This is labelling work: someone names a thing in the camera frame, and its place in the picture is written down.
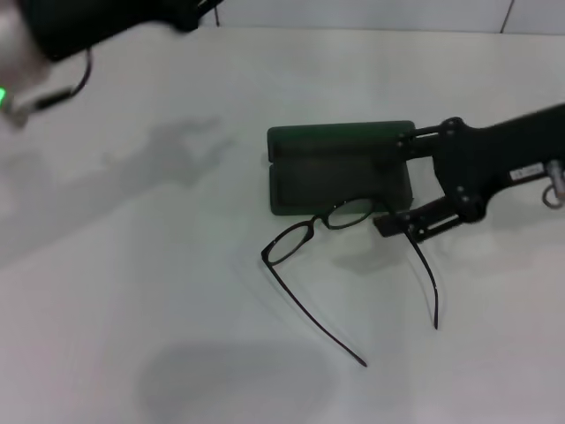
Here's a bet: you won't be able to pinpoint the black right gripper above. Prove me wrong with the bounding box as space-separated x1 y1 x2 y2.
373 102 565 243

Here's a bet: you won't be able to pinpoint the green glasses case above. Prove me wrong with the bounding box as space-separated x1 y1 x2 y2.
267 120 416 217

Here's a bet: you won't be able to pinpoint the black glasses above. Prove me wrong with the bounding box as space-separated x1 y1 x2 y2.
260 197 441 367

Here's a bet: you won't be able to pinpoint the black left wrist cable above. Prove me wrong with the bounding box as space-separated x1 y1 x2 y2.
8 47 95 129

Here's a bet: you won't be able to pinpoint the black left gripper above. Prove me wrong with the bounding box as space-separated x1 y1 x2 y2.
21 0 221 62

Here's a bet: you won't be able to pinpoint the right wrist cable silver plug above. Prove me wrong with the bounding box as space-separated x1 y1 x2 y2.
541 159 565 208

